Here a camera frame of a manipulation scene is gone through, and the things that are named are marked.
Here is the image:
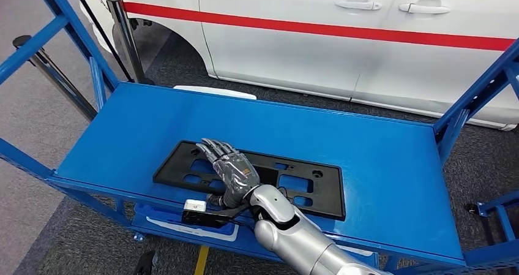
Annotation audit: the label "blue plastic bin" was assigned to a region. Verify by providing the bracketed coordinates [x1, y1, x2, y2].
[133, 202, 241, 241]

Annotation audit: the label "chrome stanchion post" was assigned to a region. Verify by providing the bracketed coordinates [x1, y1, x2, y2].
[12, 34, 99, 122]
[106, 0, 155, 86]

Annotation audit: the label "white flat panel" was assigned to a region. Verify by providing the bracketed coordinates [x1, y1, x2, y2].
[173, 85, 258, 101]

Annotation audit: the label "black robot left foot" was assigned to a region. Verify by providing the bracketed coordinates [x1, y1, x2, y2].
[133, 250, 160, 275]

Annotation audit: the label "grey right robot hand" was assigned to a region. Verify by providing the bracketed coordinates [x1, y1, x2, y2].
[195, 138, 261, 209]

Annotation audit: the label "black stanchion belt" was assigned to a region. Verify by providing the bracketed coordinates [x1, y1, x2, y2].
[68, 0, 135, 83]

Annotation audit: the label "black plastic bracket part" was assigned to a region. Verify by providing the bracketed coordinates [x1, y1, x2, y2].
[152, 140, 346, 222]

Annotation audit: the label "white car red stripe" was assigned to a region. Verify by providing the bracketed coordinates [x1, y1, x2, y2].
[77, 0, 519, 132]

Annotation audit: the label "blue metal shelf rack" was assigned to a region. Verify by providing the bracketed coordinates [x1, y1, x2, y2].
[465, 190, 519, 244]
[0, 0, 519, 275]

